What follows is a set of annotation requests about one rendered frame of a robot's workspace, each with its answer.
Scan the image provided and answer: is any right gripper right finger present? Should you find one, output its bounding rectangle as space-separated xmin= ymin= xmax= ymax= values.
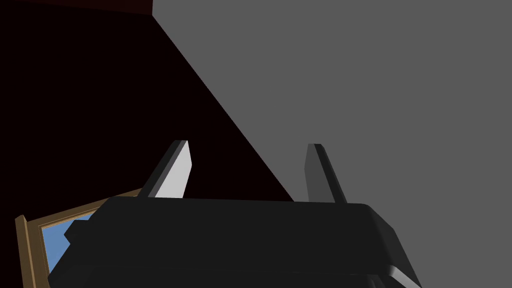
xmin=304 ymin=143 xmax=348 ymax=204

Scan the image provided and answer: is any wooden framed window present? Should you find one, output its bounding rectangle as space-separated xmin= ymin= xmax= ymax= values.
xmin=15 ymin=187 xmax=143 ymax=288

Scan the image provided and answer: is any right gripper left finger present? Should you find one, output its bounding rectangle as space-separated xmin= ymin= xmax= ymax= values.
xmin=137 ymin=139 xmax=193 ymax=199

